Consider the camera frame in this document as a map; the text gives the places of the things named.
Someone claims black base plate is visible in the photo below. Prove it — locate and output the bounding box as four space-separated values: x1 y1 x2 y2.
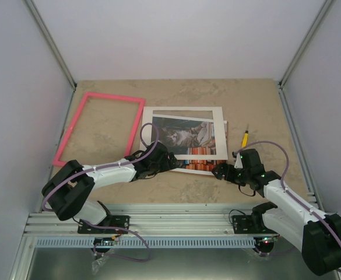
231 215 265 235
78 215 130 235

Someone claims right aluminium corner post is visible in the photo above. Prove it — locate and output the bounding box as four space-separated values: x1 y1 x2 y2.
277 0 336 90

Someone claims aluminium rail base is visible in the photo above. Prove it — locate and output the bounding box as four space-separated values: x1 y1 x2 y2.
23 203 341 237

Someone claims white passe-partout mat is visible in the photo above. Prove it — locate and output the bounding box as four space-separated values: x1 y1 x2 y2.
140 106 228 160

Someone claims clear plastic bag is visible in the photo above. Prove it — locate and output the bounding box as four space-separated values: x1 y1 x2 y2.
92 255 106 275

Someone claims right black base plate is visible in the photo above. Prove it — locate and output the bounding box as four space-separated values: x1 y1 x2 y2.
231 215 265 235

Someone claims brown hardboard backing board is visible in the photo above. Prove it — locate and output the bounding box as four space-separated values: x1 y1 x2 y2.
170 120 230 176

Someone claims cat and books photo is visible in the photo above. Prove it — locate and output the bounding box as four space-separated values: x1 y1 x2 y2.
152 114 225 174

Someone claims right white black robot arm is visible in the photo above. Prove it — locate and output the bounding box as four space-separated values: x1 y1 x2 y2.
212 149 341 276

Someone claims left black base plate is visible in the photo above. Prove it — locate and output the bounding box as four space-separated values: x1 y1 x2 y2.
78 215 130 235

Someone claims pink wooden photo frame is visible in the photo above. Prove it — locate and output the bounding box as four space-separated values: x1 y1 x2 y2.
52 92 146 167

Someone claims left aluminium corner post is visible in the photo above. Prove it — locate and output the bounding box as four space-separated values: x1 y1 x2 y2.
23 0 77 90

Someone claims yellow handled screwdriver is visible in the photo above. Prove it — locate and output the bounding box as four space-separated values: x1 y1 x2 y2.
241 125 249 148

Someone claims grey slotted cable duct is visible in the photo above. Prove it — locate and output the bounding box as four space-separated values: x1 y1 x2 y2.
35 236 256 249

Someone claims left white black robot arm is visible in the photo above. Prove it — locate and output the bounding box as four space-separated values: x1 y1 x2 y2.
41 142 178 233

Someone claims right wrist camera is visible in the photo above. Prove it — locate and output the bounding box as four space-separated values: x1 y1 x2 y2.
233 152 243 169

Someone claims aluminium corner post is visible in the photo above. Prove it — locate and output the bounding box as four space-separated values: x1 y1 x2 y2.
23 0 77 90
277 0 336 90

